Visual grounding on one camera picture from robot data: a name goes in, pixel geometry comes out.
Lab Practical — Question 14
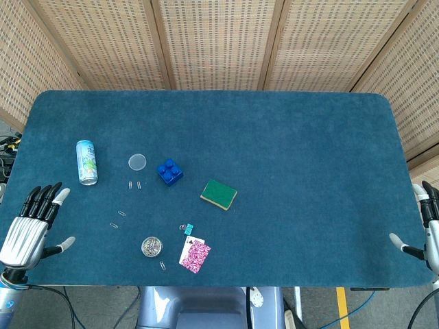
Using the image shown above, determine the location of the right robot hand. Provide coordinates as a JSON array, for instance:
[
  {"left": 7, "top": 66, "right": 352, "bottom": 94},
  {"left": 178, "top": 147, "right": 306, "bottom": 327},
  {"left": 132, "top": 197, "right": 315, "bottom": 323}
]
[{"left": 389, "top": 180, "right": 439, "bottom": 275}]

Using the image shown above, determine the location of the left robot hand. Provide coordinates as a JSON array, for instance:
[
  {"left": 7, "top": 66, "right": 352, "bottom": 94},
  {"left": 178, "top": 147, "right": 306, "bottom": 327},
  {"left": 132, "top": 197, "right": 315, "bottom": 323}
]
[{"left": 0, "top": 181, "right": 76, "bottom": 275}]

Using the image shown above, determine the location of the silver blue robot base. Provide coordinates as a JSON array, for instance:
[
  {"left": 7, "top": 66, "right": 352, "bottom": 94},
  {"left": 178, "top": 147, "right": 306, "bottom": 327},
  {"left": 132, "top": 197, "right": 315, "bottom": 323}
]
[{"left": 136, "top": 286, "right": 286, "bottom": 329}]

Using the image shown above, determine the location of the clear jar of paper clips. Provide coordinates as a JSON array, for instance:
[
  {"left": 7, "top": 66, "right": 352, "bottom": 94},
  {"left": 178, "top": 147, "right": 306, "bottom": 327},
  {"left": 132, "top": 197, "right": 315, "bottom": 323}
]
[{"left": 141, "top": 236, "right": 164, "bottom": 257}]

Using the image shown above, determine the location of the light blue drink can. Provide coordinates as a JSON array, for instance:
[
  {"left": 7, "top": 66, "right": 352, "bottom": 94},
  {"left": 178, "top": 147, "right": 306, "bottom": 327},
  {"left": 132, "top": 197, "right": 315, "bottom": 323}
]
[{"left": 75, "top": 139, "right": 99, "bottom": 186}]

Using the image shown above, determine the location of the yellow floor tape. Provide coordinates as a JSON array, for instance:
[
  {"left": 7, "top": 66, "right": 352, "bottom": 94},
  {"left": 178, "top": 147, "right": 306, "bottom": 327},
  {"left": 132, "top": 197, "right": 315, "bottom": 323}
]
[{"left": 335, "top": 287, "right": 351, "bottom": 329}]

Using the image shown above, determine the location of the clear round plastic lid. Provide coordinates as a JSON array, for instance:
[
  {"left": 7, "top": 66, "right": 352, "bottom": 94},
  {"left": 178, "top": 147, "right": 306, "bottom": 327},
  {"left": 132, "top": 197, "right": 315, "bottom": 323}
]
[{"left": 128, "top": 154, "right": 148, "bottom": 171}]

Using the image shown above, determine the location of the white table leg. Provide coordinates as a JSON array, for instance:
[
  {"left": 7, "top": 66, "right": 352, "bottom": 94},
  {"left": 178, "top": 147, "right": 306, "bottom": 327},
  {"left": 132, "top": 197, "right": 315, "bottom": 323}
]
[{"left": 294, "top": 287, "right": 303, "bottom": 323}]

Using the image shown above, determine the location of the woven folding screen panel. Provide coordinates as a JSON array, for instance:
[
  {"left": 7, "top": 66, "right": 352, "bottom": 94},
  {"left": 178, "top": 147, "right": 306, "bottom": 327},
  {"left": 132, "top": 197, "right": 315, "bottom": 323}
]
[
  {"left": 263, "top": 0, "right": 423, "bottom": 93},
  {"left": 0, "top": 0, "right": 86, "bottom": 133},
  {"left": 349, "top": 0, "right": 439, "bottom": 186},
  {"left": 29, "top": 0, "right": 172, "bottom": 90},
  {"left": 150, "top": 0, "right": 285, "bottom": 90}
]

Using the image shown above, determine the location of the blue toy building brick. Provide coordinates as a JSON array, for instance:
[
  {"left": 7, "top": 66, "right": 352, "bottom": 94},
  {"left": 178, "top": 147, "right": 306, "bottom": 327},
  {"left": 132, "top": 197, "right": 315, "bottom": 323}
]
[{"left": 156, "top": 158, "right": 185, "bottom": 188}]

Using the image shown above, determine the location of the five of clubs card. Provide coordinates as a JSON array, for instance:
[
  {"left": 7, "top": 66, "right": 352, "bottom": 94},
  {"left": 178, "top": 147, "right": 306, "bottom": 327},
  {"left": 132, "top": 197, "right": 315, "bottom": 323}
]
[{"left": 178, "top": 235, "right": 206, "bottom": 265}]

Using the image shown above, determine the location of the pink patterned playing card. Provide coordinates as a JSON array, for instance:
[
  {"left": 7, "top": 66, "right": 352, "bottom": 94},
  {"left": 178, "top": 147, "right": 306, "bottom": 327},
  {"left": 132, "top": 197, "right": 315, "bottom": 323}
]
[{"left": 180, "top": 239, "right": 212, "bottom": 274}]

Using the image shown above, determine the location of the blue felt table mat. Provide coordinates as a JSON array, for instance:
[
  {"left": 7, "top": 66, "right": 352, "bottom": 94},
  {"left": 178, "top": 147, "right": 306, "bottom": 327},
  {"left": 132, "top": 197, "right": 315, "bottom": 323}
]
[{"left": 0, "top": 89, "right": 435, "bottom": 287}]

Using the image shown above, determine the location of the green and yellow sponge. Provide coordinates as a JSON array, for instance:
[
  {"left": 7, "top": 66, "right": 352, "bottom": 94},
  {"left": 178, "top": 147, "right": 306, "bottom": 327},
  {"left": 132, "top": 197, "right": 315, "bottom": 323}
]
[{"left": 200, "top": 179, "right": 238, "bottom": 212}]

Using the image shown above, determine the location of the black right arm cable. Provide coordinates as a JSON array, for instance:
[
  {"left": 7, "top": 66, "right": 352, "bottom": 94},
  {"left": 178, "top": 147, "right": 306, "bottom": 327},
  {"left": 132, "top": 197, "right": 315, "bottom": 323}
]
[{"left": 409, "top": 287, "right": 439, "bottom": 329}]

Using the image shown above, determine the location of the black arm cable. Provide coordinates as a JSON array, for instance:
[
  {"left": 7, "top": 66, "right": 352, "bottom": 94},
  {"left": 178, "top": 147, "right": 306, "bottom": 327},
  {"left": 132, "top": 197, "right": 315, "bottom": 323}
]
[
  {"left": 409, "top": 287, "right": 439, "bottom": 329},
  {"left": 25, "top": 284, "right": 77, "bottom": 329}
]

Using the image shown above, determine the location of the black equipment with cables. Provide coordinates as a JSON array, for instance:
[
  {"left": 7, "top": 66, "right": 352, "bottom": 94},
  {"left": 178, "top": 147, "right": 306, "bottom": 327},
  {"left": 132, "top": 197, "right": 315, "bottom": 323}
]
[{"left": 0, "top": 134, "right": 23, "bottom": 184}]

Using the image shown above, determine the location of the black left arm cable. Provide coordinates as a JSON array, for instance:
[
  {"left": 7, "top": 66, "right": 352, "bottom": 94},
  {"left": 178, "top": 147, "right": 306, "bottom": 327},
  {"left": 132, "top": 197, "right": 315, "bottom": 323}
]
[{"left": 25, "top": 284, "right": 77, "bottom": 329}]

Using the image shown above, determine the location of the blue floor cable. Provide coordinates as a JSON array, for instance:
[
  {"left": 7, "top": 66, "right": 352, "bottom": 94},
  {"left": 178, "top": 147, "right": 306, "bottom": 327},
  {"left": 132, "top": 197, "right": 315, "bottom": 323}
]
[{"left": 337, "top": 289, "right": 378, "bottom": 326}]

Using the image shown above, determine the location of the white perforated bracket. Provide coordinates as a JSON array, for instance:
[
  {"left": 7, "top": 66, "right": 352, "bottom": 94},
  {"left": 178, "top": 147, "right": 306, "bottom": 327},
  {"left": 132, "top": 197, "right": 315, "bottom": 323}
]
[{"left": 247, "top": 287, "right": 265, "bottom": 309}]

